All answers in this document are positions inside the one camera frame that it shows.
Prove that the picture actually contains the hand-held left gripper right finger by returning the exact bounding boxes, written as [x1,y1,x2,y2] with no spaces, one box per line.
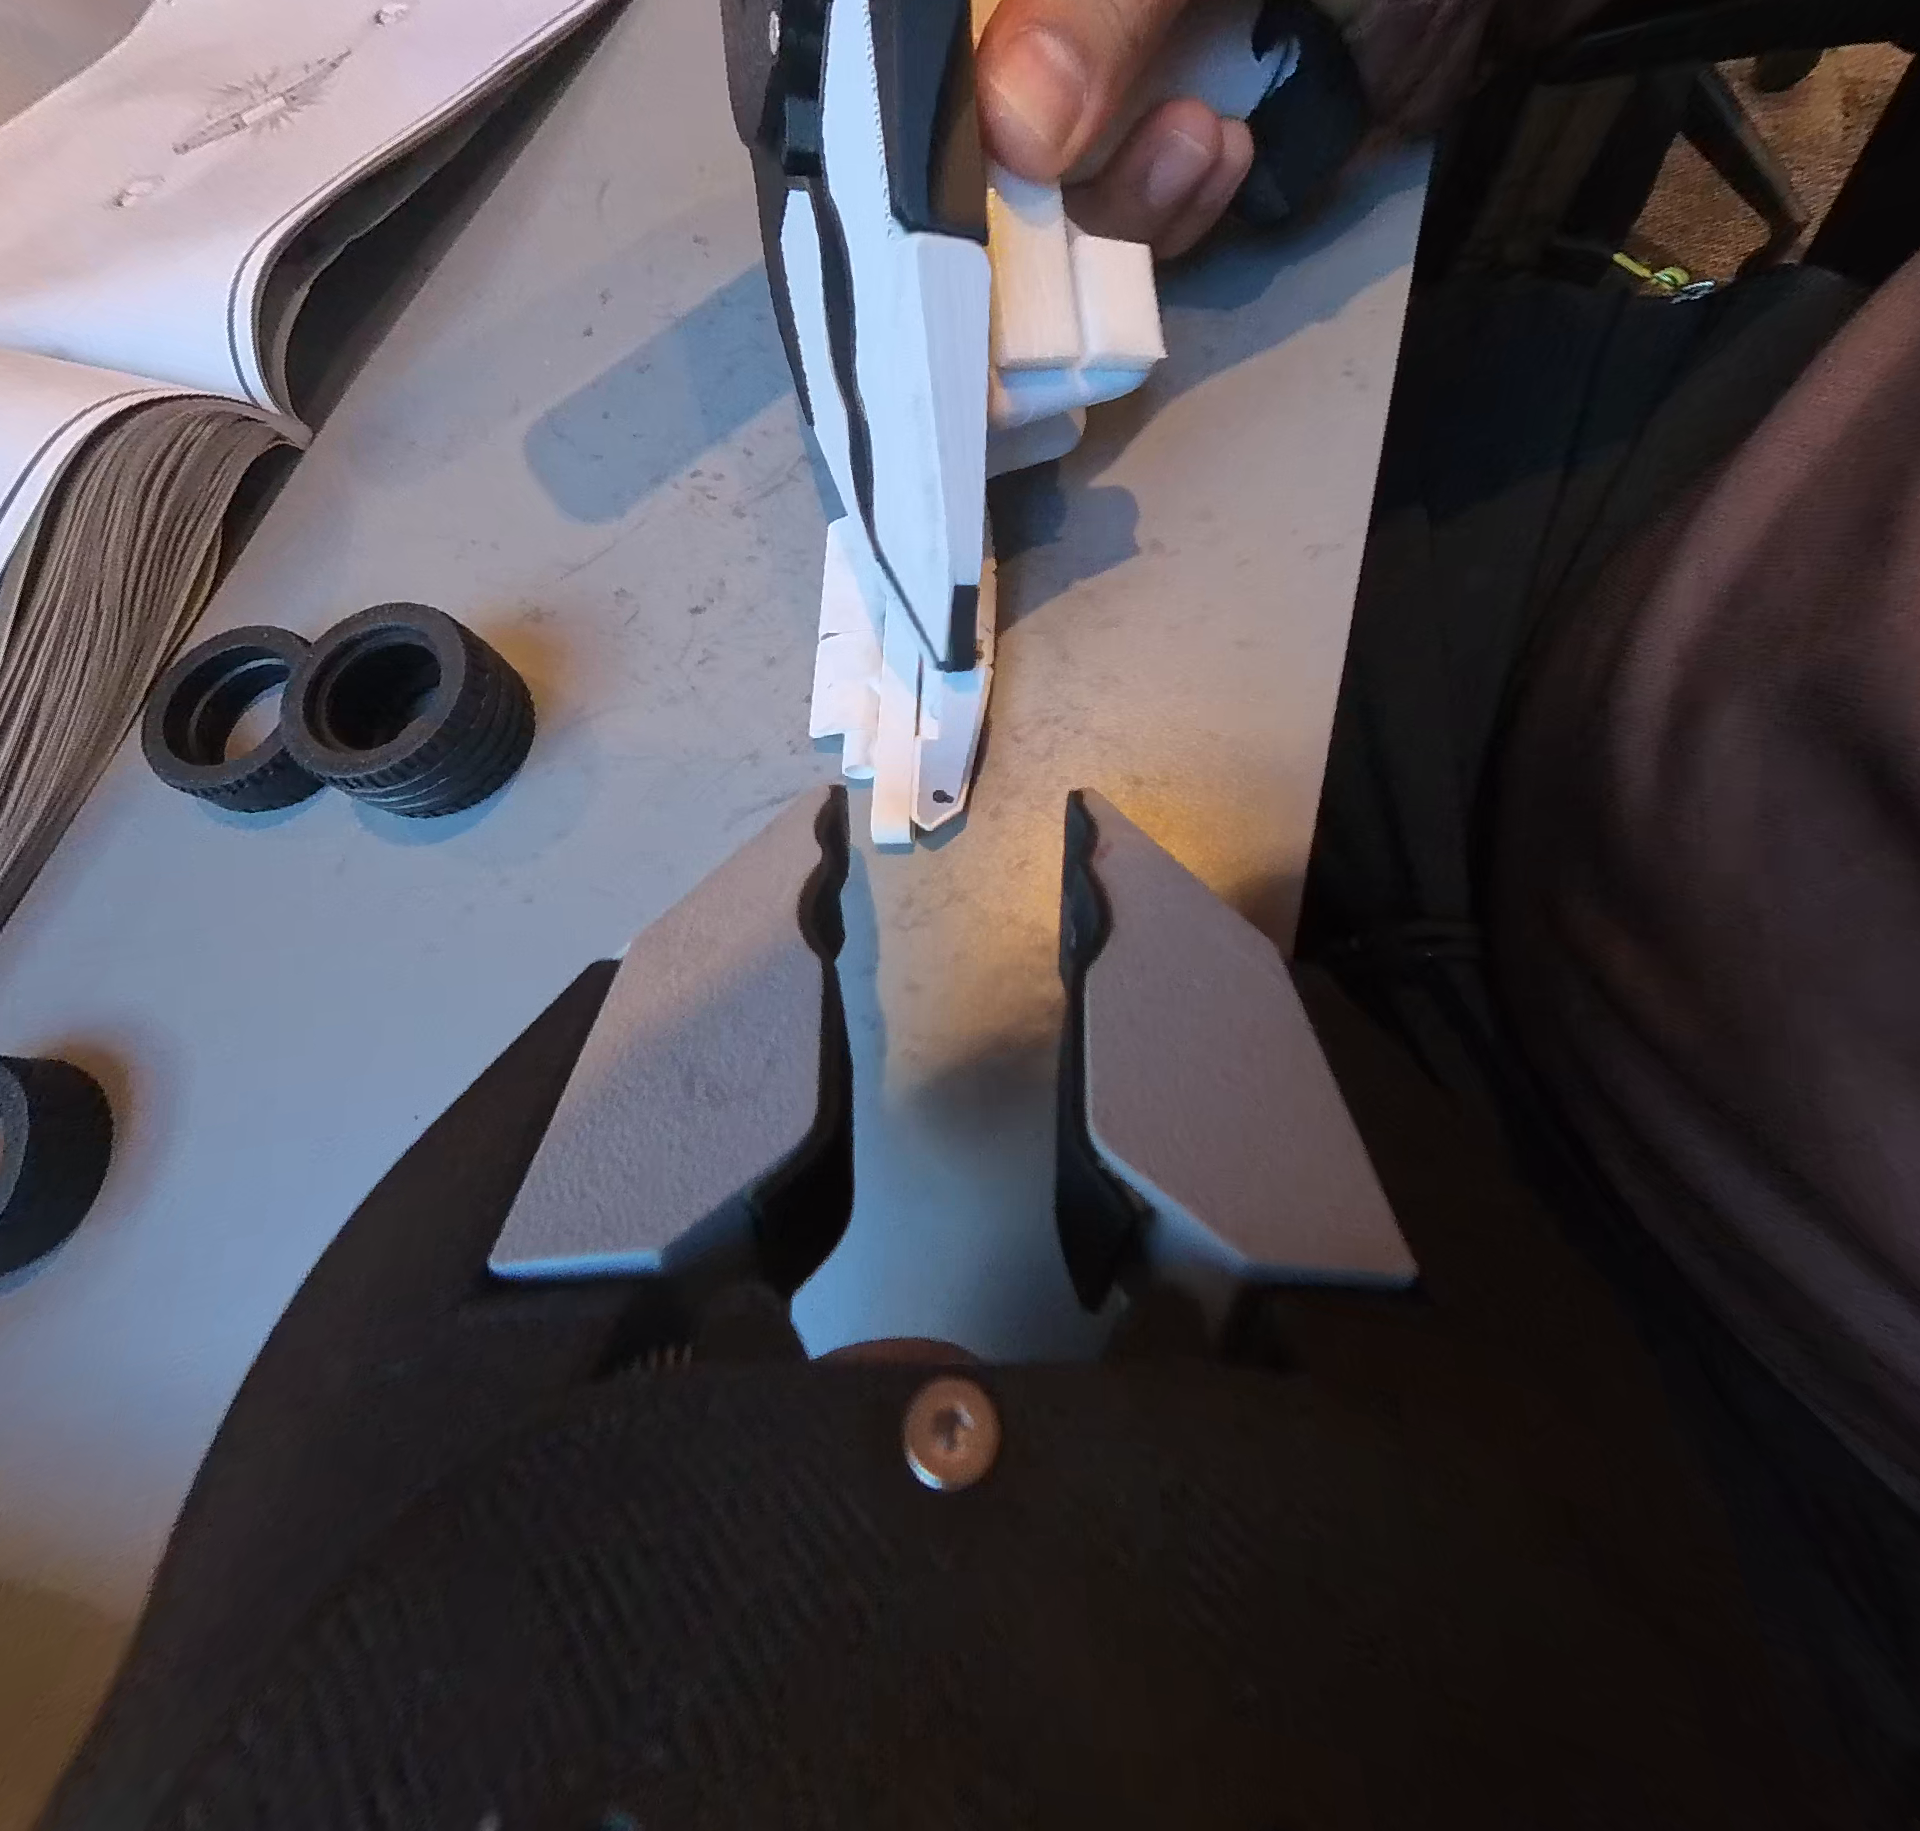
[1054,790,1422,1315]

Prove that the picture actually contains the grey desk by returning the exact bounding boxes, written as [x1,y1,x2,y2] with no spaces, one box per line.
[0,0,1434,1831]

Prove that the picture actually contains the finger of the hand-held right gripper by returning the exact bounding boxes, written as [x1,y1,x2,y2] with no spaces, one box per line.
[818,0,999,677]
[781,184,889,577]

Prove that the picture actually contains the black rubber tire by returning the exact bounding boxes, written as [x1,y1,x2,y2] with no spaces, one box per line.
[0,1054,117,1277]
[142,628,319,814]
[282,600,539,821]

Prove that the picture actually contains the person's right hand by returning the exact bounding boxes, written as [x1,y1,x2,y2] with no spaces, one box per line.
[972,0,1359,262]

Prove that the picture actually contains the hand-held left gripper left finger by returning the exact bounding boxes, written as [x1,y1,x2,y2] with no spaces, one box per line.
[486,784,860,1281]

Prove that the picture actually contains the white toy brick panel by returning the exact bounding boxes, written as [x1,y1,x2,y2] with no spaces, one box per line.
[807,524,1004,850]

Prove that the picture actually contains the thick instruction booklet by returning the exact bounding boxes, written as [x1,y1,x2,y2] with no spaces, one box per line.
[0,0,691,932]

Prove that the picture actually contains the black mesh office chair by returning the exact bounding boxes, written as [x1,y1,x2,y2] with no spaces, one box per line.
[1544,0,1920,272]

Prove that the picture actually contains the black backpack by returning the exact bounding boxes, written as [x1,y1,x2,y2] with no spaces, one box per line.
[1297,249,1878,1414]

